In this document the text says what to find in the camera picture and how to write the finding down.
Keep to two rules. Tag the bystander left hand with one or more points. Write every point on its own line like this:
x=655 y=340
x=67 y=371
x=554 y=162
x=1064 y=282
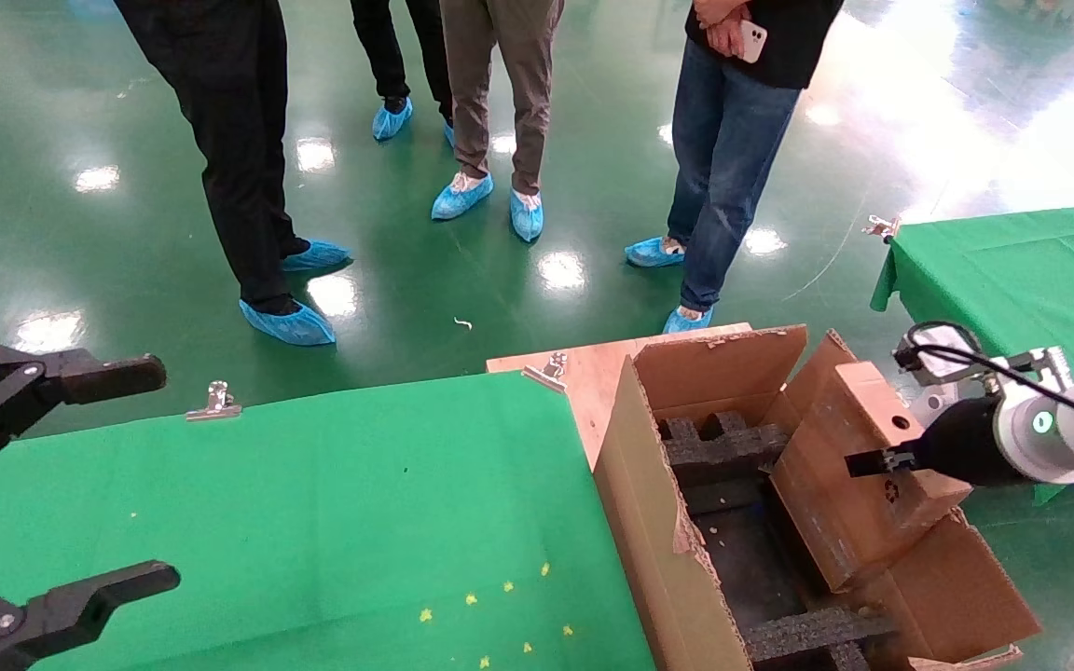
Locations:
x=714 y=9

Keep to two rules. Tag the silver camera mounting bracket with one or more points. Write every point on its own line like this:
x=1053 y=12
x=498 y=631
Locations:
x=1045 y=365

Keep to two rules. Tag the person in blue jeans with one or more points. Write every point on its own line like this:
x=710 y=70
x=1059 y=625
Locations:
x=723 y=168

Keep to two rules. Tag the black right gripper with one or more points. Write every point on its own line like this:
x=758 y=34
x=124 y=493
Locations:
x=966 y=445

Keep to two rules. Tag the large open cardboard carton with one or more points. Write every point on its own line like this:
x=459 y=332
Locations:
x=649 y=522

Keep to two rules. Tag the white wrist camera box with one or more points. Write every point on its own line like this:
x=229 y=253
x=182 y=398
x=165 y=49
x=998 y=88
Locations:
x=938 y=368

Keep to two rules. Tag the bystander right hand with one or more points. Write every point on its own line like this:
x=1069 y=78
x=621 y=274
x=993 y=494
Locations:
x=728 y=37

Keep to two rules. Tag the person in khaki trousers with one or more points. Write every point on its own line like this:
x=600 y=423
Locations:
x=500 y=84

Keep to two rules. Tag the small cardboard box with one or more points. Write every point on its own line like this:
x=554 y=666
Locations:
x=826 y=503

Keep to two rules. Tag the person tan shirt black trousers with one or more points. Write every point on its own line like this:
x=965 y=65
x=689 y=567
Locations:
x=229 y=140

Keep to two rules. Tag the silver metal binder clip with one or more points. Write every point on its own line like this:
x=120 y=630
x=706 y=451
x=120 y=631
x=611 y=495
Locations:
x=548 y=371
x=882 y=226
x=213 y=403

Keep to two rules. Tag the person in slim black trousers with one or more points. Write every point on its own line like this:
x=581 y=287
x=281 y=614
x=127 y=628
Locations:
x=388 y=47

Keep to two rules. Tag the black slotted foam insert block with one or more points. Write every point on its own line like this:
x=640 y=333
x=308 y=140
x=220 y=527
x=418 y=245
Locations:
x=723 y=447

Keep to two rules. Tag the white smartphone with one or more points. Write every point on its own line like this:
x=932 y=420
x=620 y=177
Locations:
x=754 y=42

